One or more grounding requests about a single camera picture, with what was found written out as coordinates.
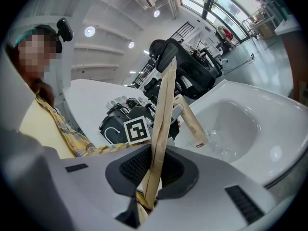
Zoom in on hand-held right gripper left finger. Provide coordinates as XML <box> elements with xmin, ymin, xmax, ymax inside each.
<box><xmin>59</xmin><ymin>144</ymin><xmax>153</xmax><ymax>231</ymax></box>

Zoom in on white plastic holder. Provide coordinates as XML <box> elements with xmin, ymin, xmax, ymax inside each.
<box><xmin>106</xmin><ymin>95</ymin><xmax>128</xmax><ymax>108</ymax></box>

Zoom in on teal hair accessory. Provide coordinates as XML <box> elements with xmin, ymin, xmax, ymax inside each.
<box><xmin>14</xmin><ymin>27</ymin><xmax>37</xmax><ymax>48</ymax></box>

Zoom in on white flat washbasin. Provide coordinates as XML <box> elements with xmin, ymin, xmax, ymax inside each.
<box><xmin>63</xmin><ymin>78</ymin><xmax>154</xmax><ymax>149</ymax></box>

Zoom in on person's head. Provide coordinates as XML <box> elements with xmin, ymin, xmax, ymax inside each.
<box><xmin>17</xmin><ymin>32</ymin><xmax>63</xmax><ymax>79</ymax></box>

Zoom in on black cable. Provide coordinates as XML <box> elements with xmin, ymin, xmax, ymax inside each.
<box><xmin>222</xmin><ymin>41</ymin><xmax>284</xmax><ymax>72</ymax></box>

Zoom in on white sink with deep basin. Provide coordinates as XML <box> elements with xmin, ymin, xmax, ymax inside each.
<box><xmin>173</xmin><ymin>79</ymin><xmax>308</xmax><ymax>190</ymax></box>

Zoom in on black mesh office chair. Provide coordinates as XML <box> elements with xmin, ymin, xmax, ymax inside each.
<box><xmin>148</xmin><ymin>38</ymin><xmax>223</xmax><ymax>100</ymax></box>
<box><xmin>143</xmin><ymin>77</ymin><xmax>165</xmax><ymax>105</ymax></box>

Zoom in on reddish brown wooden stand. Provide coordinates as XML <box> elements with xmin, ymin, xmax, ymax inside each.
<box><xmin>274</xmin><ymin>13</ymin><xmax>308</xmax><ymax>105</ymax></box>

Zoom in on person's left forearm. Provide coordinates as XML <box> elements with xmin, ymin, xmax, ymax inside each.
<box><xmin>77</xmin><ymin>140</ymin><xmax>153</xmax><ymax>158</ymax></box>

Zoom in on red garment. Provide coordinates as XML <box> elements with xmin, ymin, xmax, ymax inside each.
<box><xmin>222</xmin><ymin>27</ymin><xmax>234</xmax><ymax>39</ymax></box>

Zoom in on black gadget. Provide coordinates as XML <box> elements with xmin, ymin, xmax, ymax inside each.
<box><xmin>125</xmin><ymin>97</ymin><xmax>145</xmax><ymax>110</ymax></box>

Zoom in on black metal railing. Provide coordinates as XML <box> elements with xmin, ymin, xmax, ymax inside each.
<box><xmin>169</xmin><ymin>21</ymin><xmax>195</xmax><ymax>42</ymax></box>

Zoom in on person's torso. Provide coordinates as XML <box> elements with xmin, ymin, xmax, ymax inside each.
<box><xmin>18</xmin><ymin>90</ymin><xmax>97</xmax><ymax>159</ymax></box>

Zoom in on large glass window wall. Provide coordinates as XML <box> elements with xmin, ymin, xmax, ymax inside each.
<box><xmin>179</xmin><ymin>0</ymin><xmax>275</xmax><ymax>42</ymax></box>

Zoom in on wooden shelf rack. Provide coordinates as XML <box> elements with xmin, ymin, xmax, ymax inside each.
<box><xmin>242</xmin><ymin>5</ymin><xmax>276</xmax><ymax>39</ymax></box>

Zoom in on black head-mounted camera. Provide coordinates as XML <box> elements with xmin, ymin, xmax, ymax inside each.
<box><xmin>56</xmin><ymin>17</ymin><xmax>74</xmax><ymax>43</ymax></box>

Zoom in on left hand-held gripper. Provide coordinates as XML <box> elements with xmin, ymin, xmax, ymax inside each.
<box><xmin>122</xmin><ymin>104</ymin><xmax>184</xmax><ymax>146</ymax></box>

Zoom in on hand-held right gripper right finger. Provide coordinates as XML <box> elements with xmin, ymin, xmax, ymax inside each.
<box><xmin>143</xmin><ymin>144</ymin><xmax>278</xmax><ymax>231</ymax></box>

